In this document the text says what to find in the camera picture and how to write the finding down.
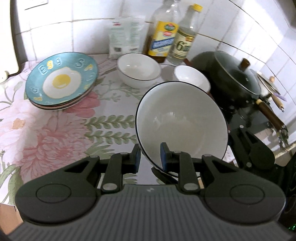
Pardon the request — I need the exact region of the clear vinegar bottle yellow cap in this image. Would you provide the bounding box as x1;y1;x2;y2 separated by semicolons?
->
166;4;203;65

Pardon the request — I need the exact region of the white bowl black rim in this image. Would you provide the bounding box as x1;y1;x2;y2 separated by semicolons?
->
116;53;162;89

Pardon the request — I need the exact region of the large white ribbed bowl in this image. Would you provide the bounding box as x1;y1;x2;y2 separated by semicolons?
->
135;81;228;171

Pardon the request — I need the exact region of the wooden wok handle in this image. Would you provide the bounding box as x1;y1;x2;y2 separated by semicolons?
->
256;99;287;131

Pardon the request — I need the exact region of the black wok with lid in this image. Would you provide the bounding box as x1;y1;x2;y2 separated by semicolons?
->
184;51;261;115

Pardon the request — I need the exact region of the blue fried egg plate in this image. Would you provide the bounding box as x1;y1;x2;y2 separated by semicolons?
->
25;52;99;106

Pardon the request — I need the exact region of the yellow label cooking wine bottle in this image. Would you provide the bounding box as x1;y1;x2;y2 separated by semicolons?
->
143;1;181;63

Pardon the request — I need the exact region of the white cutting board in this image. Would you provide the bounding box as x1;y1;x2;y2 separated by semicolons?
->
1;1;28;77

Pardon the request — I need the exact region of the white salt bag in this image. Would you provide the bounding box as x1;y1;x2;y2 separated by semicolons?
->
108;16;145;60

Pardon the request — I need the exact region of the small white bowl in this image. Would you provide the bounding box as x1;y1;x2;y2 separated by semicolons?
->
173;65;211;93

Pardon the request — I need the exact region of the floral tablecloth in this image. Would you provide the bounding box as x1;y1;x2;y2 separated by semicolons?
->
1;58;176;205

